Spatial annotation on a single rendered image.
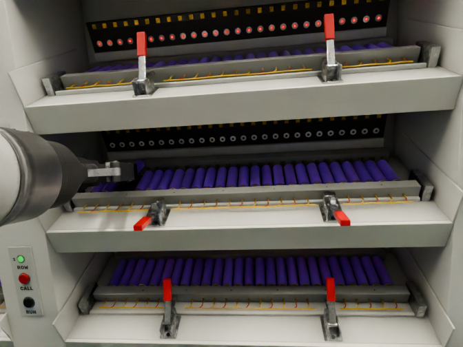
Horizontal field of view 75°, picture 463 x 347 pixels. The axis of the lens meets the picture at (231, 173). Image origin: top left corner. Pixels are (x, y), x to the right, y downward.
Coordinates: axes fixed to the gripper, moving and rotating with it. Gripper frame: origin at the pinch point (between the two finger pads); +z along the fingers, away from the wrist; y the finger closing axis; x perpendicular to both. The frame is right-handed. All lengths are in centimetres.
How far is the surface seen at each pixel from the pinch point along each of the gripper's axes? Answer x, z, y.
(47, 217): 6.6, -3.5, 10.7
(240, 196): 4.8, -0.3, -20.1
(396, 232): 10.5, -3.7, -42.3
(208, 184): 2.7, 2.6, -14.5
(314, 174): 2.0, 3.9, -32.6
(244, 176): 1.8, 4.3, -20.7
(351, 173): 2.1, 3.6, -38.7
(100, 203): 5.0, 0.1, 3.7
